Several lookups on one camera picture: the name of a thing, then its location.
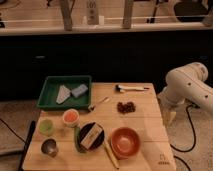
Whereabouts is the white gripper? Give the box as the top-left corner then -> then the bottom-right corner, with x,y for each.
157,92 -> 177,126

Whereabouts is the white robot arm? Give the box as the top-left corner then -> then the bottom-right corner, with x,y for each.
157,62 -> 213,126

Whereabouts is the red bowl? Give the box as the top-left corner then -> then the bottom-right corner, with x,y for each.
110,127 -> 140,159

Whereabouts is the yellow wooden stick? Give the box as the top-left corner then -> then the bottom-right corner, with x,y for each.
104,141 -> 119,169

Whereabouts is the blue-grey rectangular sponge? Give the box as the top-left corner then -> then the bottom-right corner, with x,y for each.
71,84 -> 88,98

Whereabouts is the green vegetable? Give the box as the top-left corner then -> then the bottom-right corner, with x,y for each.
74,126 -> 86,153

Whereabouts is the white cup orange inside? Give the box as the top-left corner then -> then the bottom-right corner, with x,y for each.
62,109 -> 79,127

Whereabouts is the green plastic tray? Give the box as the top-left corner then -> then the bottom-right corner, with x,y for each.
37,75 -> 92,111

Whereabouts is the grey wedge sponge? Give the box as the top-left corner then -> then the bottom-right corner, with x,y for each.
56,85 -> 71,104

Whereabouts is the green cup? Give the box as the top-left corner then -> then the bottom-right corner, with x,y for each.
39,119 -> 54,136

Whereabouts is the metal cup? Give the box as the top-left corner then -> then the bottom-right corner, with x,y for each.
41,139 -> 58,157

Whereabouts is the wooden shelf ledge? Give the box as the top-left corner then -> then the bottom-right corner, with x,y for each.
0,22 -> 213,36

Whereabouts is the black cable right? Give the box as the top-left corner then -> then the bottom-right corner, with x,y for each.
170,104 -> 198,171

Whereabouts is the black cable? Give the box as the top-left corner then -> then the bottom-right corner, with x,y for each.
0,118 -> 26,144
170,104 -> 198,171

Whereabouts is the black cable left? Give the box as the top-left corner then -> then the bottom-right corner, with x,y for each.
0,118 -> 26,144

